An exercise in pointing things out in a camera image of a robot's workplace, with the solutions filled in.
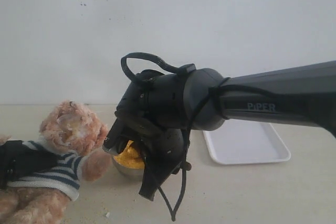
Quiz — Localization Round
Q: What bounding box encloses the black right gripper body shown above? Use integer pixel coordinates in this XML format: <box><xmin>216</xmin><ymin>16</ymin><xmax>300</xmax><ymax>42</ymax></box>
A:
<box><xmin>114</xmin><ymin>69</ymin><xmax>184</xmax><ymax>162</ymax></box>

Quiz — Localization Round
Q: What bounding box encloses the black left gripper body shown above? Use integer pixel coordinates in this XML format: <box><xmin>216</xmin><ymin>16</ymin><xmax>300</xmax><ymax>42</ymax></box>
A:
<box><xmin>1</xmin><ymin>140</ymin><xmax>24</xmax><ymax>189</ymax></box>

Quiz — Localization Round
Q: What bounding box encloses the tan teddy bear striped sweater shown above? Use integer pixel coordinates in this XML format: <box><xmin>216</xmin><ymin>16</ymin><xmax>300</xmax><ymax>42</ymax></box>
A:
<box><xmin>1</xmin><ymin>101</ymin><xmax>111</xmax><ymax>223</ymax></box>

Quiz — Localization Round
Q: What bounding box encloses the dark wooden spoon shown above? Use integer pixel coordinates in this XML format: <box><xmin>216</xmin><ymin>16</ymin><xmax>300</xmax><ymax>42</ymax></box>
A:
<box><xmin>181</xmin><ymin>162</ymin><xmax>192</xmax><ymax>171</ymax></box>

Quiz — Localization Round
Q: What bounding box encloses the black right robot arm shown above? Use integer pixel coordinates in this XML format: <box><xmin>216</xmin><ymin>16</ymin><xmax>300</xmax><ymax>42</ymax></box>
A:
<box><xmin>115</xmin><ymin>58</ymin><xmax>335</xmax><ymax>200</ymax></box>

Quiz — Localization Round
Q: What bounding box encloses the steel bowl of yellow millet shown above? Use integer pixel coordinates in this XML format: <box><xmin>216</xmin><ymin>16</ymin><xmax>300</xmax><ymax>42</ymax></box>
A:
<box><xmin>112</xmin><ymin>141</ymin><xmax>144</xmax><ymax>181</ymax></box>

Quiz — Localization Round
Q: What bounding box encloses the white rectangular plastic tray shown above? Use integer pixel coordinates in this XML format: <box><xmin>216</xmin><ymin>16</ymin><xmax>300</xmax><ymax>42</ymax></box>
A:
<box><xmin>203</xmin><ymin>120</ymin><xmax>291</xmax><ymax>165</ymax></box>

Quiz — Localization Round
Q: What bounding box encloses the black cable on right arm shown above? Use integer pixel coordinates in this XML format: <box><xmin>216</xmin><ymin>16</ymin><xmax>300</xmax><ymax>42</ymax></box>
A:
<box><xmin>120</xmin><ymin>51</ymin><xmax>192</xmax><ymax>222</ymax></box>

